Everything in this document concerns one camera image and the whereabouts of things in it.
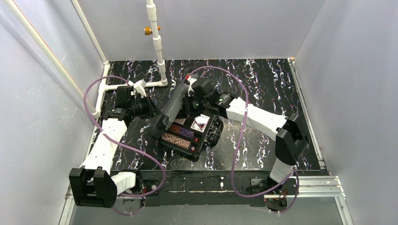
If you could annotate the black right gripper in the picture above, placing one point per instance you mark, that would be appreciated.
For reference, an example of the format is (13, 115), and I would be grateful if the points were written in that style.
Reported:
(187, 103)

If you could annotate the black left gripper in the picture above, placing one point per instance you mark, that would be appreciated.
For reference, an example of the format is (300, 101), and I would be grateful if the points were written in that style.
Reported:
(149, 107)

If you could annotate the red triangular button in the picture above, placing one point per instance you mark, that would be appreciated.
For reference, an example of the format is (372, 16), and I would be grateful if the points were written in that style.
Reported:
(199, 124)

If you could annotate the orange black poker chip stack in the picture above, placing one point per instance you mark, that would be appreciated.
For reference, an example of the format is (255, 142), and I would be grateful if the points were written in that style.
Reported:
(175, 129)

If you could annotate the black poker set case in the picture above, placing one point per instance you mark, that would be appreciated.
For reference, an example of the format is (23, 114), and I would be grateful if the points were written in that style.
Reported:
(172, 111)

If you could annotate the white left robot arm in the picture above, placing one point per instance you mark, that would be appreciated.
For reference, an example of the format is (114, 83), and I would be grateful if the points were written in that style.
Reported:
(102, 149)

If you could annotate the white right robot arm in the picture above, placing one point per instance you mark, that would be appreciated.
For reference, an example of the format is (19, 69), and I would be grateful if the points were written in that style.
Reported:
(290, 134)

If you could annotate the blue playing card deck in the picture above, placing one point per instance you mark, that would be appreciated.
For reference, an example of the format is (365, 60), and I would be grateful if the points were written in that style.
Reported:
(205, 116)

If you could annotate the red playing card deck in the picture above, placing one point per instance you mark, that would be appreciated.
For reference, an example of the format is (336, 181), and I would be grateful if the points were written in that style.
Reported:
(180, 121)

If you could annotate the orange blue chip row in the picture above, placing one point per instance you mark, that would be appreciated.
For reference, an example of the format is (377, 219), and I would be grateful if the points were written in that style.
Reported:
(175, 140)

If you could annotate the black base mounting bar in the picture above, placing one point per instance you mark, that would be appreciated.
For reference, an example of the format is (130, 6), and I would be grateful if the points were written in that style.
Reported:
(180, 187)

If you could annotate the orange valve knob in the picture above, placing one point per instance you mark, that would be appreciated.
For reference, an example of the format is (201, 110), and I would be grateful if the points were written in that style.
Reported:
(148, 31)

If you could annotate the white PVC pipe stand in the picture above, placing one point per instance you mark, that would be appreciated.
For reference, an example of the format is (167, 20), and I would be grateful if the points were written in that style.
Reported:
(126, 38)

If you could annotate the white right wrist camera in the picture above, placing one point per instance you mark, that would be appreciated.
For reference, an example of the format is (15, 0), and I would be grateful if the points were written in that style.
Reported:
(190, 80)

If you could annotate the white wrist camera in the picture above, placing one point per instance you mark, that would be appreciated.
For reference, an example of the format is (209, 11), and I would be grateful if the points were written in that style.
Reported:
(137, 88)
(190, 80)

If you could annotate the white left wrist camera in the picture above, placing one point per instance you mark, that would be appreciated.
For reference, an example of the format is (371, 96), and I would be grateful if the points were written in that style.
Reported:
(137, 88)

